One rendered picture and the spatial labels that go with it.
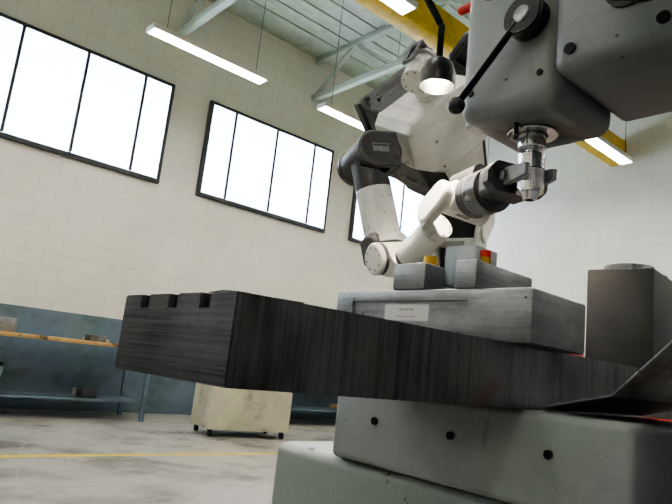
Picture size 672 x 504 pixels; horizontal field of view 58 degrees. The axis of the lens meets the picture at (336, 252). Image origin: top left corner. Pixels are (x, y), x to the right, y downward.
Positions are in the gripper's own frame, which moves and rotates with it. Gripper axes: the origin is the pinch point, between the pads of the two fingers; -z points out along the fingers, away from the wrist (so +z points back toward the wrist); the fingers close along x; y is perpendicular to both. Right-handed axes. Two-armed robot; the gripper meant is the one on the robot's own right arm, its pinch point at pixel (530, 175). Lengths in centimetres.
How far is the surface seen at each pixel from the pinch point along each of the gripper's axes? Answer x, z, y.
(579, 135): 7.0, -3.5, -7.8
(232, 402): 73, 606, 93
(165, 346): -58, -23, 35
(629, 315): 25.6, 3.1, 20.7
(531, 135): -1.5, -1.8, -6.3
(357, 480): -22, 11, 53
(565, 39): -6.7, -15.6, -15.8
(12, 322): -170, 682, 33
